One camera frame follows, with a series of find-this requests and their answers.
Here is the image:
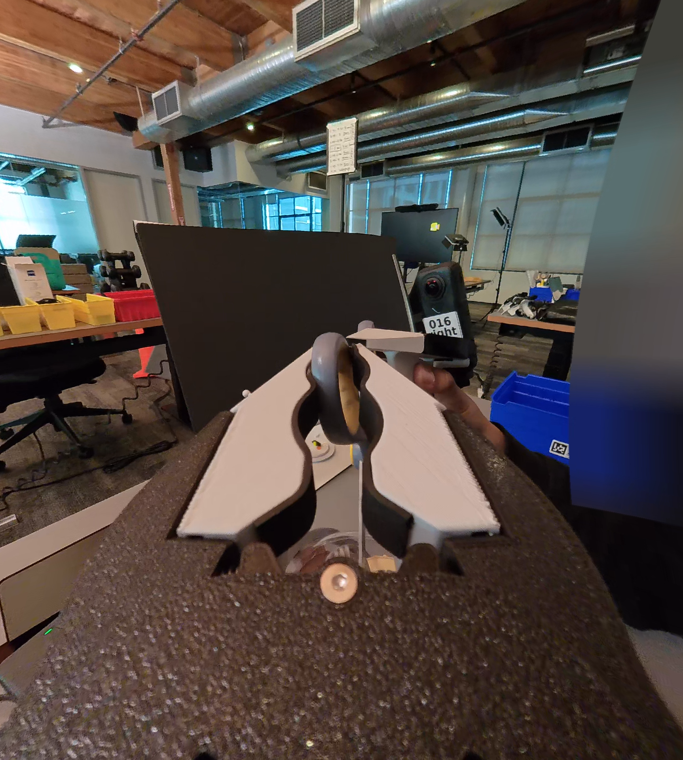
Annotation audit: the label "person's right hand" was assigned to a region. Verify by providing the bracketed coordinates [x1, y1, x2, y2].
[413, 362, 498, 441]

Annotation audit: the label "black light stand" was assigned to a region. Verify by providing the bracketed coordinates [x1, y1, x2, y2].
[490, 207, 514, 321]

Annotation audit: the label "large black screen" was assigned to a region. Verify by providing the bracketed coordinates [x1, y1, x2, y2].
[380, 207, 461, 266]

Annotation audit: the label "white duct vent grille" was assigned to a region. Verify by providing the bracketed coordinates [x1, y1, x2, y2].
[152, 80, 193, 122]
[293, 0, 360, 60]

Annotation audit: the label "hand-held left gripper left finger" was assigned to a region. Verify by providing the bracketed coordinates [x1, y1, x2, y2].
[175, 347, 320, 550]

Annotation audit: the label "long silver air duct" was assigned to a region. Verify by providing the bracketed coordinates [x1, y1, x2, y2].
[245, 74, 639, 167]
[275, 122, 621, 179]

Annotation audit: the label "black office chair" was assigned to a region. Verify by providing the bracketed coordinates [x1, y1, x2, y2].
[0, 350, 135, 470]

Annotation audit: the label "red storage bin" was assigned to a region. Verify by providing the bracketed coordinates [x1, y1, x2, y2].
[104, 289, 160, 323]

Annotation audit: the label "large blue storage bin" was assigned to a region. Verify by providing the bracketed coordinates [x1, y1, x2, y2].
[490, 371, 571, 461]

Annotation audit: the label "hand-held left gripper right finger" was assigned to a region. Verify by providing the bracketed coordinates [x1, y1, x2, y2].
[356, 346, 501, 558]

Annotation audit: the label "green bag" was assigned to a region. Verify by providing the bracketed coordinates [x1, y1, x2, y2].
[28, 249, 63, 289]

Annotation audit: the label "white cardboard box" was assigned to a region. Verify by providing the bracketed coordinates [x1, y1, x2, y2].
[4, 255, 54, 304]

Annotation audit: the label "black dumbbell rack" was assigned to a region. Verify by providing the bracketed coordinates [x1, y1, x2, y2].
[97, 248, 140, 295]

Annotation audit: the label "thin white rod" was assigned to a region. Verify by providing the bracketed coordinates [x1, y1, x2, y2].
[350, 445, 369, 568]

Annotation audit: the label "black backdrop board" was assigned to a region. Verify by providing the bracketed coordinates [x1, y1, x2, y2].
[134, 221, 416, 433]

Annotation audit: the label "wooden support post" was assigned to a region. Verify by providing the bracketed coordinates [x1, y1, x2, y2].
[160, 142, 187, 226]

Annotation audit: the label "grey sprinkler pipe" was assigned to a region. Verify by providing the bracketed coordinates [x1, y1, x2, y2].
[42, 0, 182, 128]

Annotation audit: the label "large silver air duct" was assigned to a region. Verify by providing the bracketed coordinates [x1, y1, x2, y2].
[137, 0, 532, 143]

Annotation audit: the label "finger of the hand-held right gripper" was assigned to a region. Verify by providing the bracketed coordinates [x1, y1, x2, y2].
[346, 328, 427, 357]

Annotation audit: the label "wood-top office desk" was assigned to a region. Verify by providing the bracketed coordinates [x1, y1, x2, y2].
[487, 312, 577, 381]

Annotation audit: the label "wood-top desk black legs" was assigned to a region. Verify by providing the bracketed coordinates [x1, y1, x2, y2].
[0, 317, 167, 410]

